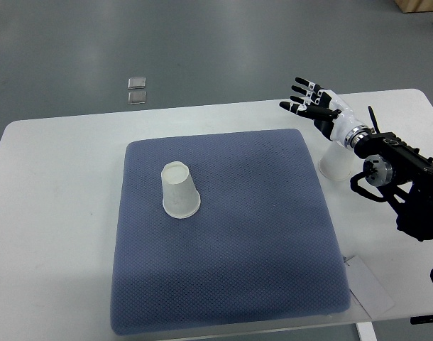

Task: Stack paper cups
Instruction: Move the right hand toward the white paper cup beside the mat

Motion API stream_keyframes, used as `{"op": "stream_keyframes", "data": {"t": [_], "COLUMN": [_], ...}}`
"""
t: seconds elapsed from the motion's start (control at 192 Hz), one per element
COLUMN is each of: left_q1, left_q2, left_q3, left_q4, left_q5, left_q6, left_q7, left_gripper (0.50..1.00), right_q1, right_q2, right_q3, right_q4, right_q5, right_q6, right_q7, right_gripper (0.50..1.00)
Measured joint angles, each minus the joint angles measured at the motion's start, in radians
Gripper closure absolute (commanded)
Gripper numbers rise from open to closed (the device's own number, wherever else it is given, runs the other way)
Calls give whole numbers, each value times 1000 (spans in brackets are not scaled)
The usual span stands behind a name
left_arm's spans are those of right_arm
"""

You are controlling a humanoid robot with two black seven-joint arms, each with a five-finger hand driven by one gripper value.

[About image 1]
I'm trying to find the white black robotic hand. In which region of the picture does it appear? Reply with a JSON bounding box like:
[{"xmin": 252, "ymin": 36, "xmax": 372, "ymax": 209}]
[{"xmin": 280, "ymin": 77, "xmax": 368, "ymax": 149}]

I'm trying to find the white paper cup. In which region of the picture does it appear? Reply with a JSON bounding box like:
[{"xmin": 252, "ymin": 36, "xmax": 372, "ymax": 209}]
[
  {"xmin": 161, "ymin": 161, "xmax": 201, "ymax": 219},
  {"xmin": 318, "ymin": 142, "xmax": 355, "ymax": 181}
]

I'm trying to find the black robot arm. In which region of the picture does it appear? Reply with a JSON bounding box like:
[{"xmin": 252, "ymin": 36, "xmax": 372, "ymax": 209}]
[{"xmin": 350, "ymin": 107, "xmax": 433, "ymax": 242}]

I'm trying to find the wooden box corner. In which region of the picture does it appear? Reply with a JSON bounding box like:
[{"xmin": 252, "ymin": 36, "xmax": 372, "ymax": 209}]
[{"xmin": 394, "ymin": 0, "xmax": 433, "ymax": 13}]

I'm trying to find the blue grey mesh cushion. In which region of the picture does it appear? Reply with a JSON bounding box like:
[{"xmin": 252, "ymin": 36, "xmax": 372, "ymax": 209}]
[{"xmin": 111, "ymin": 129, "xmax": 351, "ymax": 335}]

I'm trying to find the white paper cup on cushion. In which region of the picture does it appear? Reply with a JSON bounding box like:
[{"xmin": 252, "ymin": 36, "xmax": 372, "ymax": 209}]
[{"xmin": 161, "ymin": 161, "xmax": 201, "ymax": 219}]

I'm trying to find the white paper tag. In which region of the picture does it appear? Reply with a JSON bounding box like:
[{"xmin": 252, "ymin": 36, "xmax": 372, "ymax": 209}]
[{"xmin": 344, "ymin": 256, "xmax": 395, "ymax": 318}]

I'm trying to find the upper metal floor plate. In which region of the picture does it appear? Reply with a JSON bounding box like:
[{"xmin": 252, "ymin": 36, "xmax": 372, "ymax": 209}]
[{"xmin": 127, "ymin": 76, "xmax": 146, "ymax": 90}]

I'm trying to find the white table leg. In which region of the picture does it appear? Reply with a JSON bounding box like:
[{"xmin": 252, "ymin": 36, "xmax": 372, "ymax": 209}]
[{"xmin": 356, "ymin": 322, "xmax": 378, "ymax": 341}]

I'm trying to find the black table control panel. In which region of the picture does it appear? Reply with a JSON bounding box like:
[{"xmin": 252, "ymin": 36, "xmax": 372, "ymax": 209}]
[{"xmin": 410, "ymin": 314, "xmax": 433, "ymax": 325}]

